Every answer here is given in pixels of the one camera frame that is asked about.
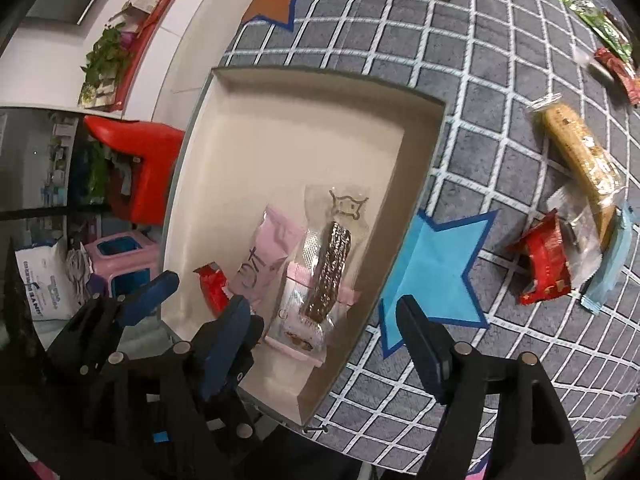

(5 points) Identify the green snack packet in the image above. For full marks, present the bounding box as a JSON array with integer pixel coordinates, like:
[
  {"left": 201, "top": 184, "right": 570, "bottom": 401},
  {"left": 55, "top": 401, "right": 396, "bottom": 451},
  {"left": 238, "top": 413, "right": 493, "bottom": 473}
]
[{"left": 558, "top": 0, "right": 635, "bottom": 68}]

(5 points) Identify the pink snack packet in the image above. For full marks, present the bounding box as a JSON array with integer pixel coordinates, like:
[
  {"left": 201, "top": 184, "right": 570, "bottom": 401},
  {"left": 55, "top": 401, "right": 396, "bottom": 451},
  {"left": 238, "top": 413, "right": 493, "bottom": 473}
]
[{"left": 226, "top": 205, "right": 307, "bottom": 311}]

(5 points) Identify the clear packet with dark snack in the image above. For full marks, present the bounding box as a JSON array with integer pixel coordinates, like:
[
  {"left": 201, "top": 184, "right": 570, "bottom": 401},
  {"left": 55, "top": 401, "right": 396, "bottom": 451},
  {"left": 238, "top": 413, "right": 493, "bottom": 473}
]
[{"left": 546, "top": 185, "right": 603, "bottom": 288}]

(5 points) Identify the grey grid mat with stars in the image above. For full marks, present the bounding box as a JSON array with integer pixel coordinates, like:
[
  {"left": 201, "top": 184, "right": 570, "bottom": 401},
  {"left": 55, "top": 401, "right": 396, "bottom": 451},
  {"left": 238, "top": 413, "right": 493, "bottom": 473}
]
[{"left": 220, "top": 0, "right": 640, "bottom": 476}]

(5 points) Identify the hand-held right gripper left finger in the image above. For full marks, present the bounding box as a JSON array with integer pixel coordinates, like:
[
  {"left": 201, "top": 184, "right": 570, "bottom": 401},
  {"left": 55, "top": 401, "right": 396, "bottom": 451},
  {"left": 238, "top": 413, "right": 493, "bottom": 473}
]
[{"left": 55, "top": 296, "right": 266, "bottom": 480}]

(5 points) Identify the clear packet with brown bar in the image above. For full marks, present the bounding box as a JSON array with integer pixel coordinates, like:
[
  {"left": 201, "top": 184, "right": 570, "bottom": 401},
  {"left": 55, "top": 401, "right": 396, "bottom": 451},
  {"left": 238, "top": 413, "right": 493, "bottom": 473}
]
[{"left": 292, "top": 183, "right": 371, "bottom": 333}]

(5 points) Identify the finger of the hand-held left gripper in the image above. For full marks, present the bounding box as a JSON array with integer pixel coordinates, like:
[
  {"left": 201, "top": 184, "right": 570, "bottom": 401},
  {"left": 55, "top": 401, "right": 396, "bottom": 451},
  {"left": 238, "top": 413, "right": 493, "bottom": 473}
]
[
  {"left": 0, "top": 236, "right": 49, "bottom": 362},
  {"left": 47, "top": 270, "right": 181, "bottom": 387}
]

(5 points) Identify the red gold snack packet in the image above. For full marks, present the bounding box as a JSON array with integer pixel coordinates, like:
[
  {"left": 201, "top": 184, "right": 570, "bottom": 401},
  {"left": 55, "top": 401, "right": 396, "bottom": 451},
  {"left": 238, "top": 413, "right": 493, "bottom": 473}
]
[{"left": 507, "top": 210, "right": 573, "bottom": 307}]

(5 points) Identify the green potted plant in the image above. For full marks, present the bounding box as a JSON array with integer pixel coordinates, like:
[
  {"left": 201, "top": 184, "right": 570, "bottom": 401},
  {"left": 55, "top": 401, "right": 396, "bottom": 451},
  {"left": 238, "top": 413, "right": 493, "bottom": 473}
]
[{"left": 80, "top": 22, "right": 133, "bottom": 108}]

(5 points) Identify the clear packet with yellow bread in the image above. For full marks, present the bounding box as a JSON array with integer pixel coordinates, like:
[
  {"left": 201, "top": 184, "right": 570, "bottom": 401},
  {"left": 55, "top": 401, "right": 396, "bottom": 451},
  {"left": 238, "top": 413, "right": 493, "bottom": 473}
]
[{"left": 530, "top": 95, "right": 628, "bottom": 251}]

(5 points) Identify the white cord bundle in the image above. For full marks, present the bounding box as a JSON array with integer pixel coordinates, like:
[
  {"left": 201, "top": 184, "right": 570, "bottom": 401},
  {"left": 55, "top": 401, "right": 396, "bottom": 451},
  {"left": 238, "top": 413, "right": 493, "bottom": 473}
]
[{"left": 65, "top": 247, "right": 93, "bottom": 306}]

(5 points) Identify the pink white pastry packet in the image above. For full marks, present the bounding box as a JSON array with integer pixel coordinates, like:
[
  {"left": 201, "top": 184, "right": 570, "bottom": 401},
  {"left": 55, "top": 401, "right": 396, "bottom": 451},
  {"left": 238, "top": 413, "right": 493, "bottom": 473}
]
[{"left": 263, "top": 262, "right": 361, "bottom": 367}]

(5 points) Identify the white counter with red trim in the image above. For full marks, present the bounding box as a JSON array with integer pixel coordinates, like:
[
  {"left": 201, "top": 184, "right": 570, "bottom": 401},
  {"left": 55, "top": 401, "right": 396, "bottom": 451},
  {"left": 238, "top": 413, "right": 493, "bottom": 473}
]
[{"left": 0, "top": 0, "right": 286, "bottom": 126}]

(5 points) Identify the white wet wipes pack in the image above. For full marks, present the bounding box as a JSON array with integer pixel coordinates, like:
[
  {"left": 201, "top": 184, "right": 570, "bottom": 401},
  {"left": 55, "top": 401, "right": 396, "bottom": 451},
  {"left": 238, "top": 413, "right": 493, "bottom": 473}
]
[{"left": 14, "top": 239, "right": 86, "bottom": 322}]

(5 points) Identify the dark red snack packet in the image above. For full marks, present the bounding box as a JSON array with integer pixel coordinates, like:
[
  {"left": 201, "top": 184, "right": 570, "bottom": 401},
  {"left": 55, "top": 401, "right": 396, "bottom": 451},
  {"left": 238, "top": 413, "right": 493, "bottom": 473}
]
[{"left": 594, "top": 47, "right": 640, "bottom": 107}]

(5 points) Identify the red plastic chair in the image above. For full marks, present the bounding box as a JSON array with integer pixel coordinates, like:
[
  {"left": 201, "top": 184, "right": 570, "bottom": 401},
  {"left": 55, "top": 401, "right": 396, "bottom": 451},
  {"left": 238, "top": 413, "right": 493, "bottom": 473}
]
[{"left": 82, "top": 115, "right": 186, "bottom": 226}]

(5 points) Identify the light blue snack packet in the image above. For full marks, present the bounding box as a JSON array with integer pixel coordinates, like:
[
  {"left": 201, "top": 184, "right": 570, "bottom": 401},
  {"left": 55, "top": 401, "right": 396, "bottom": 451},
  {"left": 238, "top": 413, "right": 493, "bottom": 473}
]
[{"left": 580, "top": 200, "right": 635, "bottom": 316}]

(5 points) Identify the pink plastic stool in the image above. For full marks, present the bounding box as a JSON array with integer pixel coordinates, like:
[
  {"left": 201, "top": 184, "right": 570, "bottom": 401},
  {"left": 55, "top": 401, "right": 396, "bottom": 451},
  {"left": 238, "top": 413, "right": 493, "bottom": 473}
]
[{"left": 82, "top": 232, "right": 161, "bottom": 306}]

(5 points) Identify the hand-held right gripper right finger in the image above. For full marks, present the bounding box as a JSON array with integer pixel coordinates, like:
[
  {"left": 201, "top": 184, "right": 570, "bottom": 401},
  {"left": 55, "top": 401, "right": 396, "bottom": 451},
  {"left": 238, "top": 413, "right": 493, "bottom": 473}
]
[{"left": 395, "top": 294, "right": 587, "bottom": 480}]

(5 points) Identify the dark glass cabinet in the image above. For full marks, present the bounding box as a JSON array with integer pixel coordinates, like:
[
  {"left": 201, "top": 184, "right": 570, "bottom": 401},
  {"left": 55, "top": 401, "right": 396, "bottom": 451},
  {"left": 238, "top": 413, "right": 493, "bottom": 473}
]
[{"left": 0, "top": 107, "right": 108, "bottom": 221}]

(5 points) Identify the small red snack packet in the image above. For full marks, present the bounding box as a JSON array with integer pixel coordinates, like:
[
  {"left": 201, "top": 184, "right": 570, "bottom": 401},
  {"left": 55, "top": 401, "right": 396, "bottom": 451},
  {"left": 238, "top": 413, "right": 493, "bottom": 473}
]
[{"left": 194, "top": 261, "right": 233, "bottom": 318}]

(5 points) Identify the beige cardboard box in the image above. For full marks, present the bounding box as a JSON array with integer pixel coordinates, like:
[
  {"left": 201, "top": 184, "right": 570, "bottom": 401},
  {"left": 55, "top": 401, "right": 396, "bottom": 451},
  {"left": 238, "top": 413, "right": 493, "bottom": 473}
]
[{"left": 162, "top": 66, "right": 447, "bottom": 426}]

